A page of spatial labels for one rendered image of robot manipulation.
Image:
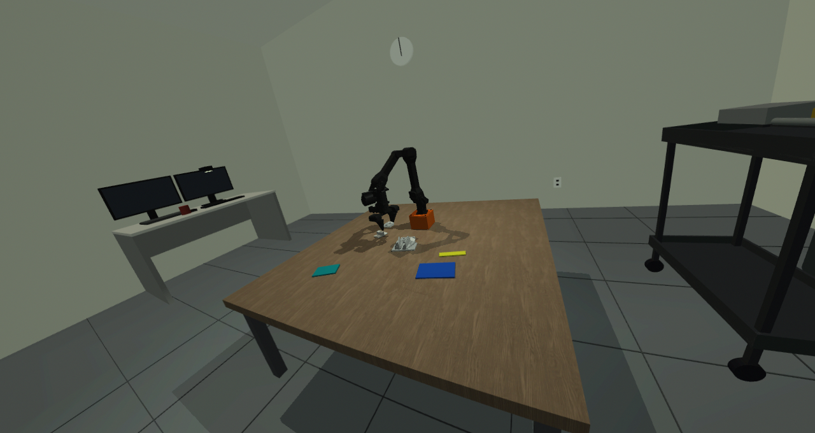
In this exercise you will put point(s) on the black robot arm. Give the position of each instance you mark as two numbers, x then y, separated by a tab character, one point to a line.
377	190

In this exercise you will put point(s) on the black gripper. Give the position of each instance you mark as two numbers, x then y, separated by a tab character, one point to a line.
384	209

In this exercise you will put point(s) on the blue flat rectangular plate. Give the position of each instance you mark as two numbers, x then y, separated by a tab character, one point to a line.
436	270

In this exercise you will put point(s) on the teal rectangular plate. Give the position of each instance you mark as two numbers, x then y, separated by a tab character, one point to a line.
326	270

